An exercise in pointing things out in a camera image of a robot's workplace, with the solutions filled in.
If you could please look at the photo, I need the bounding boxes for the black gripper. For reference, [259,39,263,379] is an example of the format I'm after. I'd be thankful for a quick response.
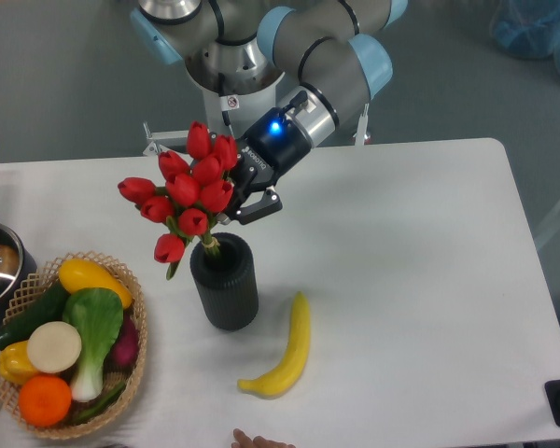
[209,107,312,225]

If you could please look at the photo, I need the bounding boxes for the red tulip bouquet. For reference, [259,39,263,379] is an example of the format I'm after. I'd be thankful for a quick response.
[118,121,238,279]

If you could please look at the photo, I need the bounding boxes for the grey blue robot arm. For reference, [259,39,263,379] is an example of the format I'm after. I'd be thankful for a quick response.
[130,1,407,224]

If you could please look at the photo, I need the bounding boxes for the dark grey ribbed vase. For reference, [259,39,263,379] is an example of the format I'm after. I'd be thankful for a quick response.
[189,232,259,331]

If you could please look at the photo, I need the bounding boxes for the person hand bottom edge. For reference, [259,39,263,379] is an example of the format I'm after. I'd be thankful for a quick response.
[231,428,295,448]

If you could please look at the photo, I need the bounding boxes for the yellow squash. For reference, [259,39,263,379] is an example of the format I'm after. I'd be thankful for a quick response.
[58,259,133,309]

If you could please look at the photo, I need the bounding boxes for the green bok choy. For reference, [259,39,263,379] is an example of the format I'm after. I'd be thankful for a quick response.
[63,287,123,402]

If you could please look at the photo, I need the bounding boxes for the purple red onion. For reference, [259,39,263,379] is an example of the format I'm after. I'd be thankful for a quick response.
[109,315,139,368]

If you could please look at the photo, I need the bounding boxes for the yellow banana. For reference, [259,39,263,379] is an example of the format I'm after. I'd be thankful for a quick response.
[237,291,311,399]

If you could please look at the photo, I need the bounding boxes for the woven wicker basket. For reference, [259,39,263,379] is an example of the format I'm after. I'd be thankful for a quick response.
[0,251,148,441]

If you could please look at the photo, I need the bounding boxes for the green cucumber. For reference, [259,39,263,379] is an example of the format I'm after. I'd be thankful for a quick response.
[0,281,70,351]

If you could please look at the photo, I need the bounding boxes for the white round radish slice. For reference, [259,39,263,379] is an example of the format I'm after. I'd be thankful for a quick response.
[27,321,82,373]

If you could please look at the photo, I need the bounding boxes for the green chili pepper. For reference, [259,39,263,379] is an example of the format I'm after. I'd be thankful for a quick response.
[69,382,126,426]

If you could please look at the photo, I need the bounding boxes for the yellow bell pepper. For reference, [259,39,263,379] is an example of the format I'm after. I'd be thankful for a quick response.
[0,341,40,385]

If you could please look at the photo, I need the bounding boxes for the orange fruit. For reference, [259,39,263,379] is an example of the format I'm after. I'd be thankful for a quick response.
[18,375,72,427]

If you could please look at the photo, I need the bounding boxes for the blue bag on floor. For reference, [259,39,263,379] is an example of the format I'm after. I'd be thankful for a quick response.
[490,1,560,75]

